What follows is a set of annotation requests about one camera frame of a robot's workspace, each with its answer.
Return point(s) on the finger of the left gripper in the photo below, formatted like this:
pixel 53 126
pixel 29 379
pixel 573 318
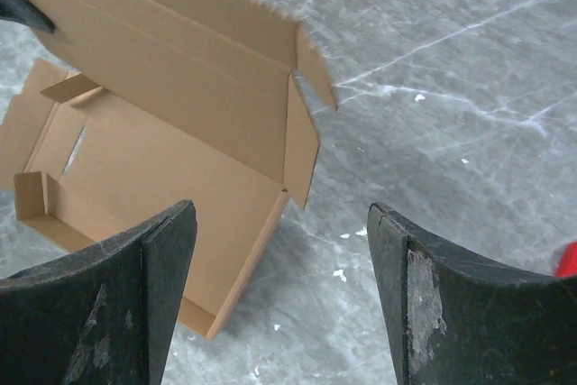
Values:
pixel 25 13

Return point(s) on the brown cardboard box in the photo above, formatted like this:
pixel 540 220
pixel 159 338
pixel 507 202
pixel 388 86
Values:
pixel 156 101

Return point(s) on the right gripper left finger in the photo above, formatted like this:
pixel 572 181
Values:
pixel 104 314

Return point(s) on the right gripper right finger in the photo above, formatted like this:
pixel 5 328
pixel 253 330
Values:
pixel 454 316

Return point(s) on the red small object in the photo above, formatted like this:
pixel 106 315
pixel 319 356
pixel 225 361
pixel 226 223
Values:
pixel 567 266

